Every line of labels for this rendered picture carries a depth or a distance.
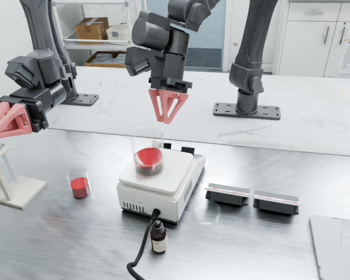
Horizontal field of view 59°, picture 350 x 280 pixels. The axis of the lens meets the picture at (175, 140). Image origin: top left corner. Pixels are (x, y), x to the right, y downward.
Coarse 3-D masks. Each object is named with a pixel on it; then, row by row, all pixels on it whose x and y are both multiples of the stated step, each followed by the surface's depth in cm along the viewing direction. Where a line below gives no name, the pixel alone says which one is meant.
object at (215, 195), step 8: (208, 184) 69; (216, 184) 69; (208, 192) 67; (216, 192) 63; (224, 192) 62; (232, 192) 63; (248, 192) 66; (216, 200) 64; (224, 200) 64; (232, 200) 63; (240, 200) 63
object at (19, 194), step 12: (0, 156) 61; (0, 168) 62; (0, 180) 63; (24, 180) 72; (36, 180) 72; (0, 192) 69; (12, 192) 66; (24, 192) 68; (36, 192) 69; (12, 204) 66; (24, 204) 66
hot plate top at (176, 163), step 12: (168, 156) 64; (180, 156) 64; (192, 156) 64; (132, 168) 61; (168, 168) 61; (180, 168) 61; (120, 180) 59; (132, 180) 59; (144, 180) 58; (156, 180) 58; (168, 180) 58; (180, 180) 58; (168, 192) 56
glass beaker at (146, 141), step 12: (132, 132) 58; (144, 132) 60; (156, 132) 59; (132, 144) 56; (144, 144) 61; (156, 144) 55; (144, 156) 56; (156, 156) 56; (144, 168) 57; (156, 168) 58
